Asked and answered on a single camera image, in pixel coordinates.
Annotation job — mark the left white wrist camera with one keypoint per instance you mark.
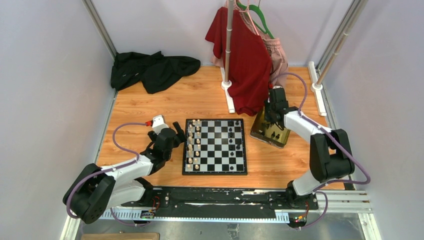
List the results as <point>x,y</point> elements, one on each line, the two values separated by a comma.
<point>158,124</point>

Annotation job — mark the black white chess board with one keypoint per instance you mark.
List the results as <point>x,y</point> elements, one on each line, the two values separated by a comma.
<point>223,148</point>

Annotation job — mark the black cloth pile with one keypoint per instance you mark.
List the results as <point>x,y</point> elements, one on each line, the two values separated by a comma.
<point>156,71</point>

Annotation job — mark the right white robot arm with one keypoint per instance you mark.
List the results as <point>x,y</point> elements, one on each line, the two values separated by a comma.
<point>329,149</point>

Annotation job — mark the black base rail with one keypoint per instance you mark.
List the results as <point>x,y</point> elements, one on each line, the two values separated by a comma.
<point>213,203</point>

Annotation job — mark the green clothes hanger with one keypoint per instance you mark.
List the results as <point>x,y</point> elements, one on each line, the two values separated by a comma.
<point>256,9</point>

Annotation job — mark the red shirt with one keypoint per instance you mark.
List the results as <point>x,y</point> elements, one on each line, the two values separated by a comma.
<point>249,68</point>

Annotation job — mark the white chess pieces rows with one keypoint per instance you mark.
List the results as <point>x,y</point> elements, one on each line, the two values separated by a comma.
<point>193,146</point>

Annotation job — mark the white clothes rack stand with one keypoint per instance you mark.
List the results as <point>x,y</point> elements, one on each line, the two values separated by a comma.
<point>226,83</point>

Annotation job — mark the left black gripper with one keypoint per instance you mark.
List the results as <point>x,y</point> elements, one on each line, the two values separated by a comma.
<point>180,137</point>

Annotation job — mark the pink garment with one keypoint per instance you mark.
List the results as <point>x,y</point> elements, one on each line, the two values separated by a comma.
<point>216,35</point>

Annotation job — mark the right white rack foot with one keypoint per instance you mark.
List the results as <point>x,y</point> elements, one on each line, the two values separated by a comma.
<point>318,71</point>

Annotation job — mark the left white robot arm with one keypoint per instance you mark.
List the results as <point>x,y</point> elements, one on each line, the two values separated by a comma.
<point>97,189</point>

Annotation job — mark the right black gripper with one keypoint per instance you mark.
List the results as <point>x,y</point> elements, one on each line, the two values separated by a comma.
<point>267,118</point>

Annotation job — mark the yellow metal tin box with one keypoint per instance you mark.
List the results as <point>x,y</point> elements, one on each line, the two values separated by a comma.
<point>267,132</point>

